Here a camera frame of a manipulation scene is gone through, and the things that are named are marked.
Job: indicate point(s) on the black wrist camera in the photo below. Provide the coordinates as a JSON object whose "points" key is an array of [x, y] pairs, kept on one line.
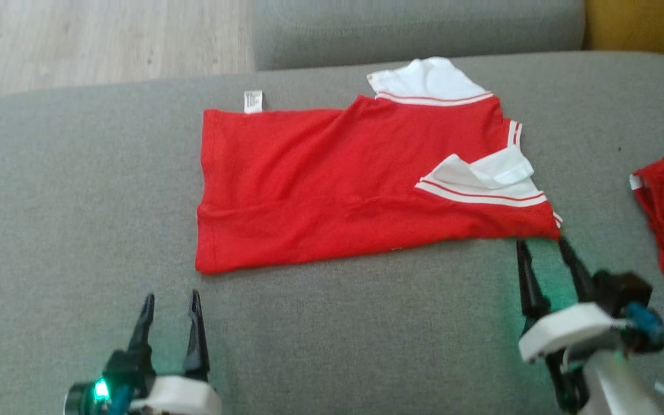
{"points": [[93, 397], [623, 291]]}

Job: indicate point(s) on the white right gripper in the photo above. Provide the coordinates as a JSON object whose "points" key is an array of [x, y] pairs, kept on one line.
{"points": [[568, 328]]}

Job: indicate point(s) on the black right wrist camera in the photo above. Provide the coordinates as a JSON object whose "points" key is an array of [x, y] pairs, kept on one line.
{"points": [[623, 291]]}

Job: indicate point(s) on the large grey sofa seat cushion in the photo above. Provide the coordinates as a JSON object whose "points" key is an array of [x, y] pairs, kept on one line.
{"points": [[78, 202]]}

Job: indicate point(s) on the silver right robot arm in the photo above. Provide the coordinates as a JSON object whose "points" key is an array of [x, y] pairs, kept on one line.
{"points": [[620, 386]]}

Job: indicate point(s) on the red shirt with white sleeves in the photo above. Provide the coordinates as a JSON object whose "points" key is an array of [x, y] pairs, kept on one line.
{"points": [[309, 184]]}

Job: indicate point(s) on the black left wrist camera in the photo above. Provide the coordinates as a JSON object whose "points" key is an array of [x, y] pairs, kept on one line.
{"points": [[93, 397]]}

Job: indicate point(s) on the narrow grey sofa seat cushion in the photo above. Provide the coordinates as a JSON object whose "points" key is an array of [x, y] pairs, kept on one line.
{"points": [[424, 29]]}

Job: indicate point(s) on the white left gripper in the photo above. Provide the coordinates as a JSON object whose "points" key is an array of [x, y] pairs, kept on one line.
{"points": [[182, 397]]}

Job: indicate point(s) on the yellow sofa backrest cushion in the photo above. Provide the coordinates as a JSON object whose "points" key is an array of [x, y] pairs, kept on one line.
{"points": [[643, 29]]}

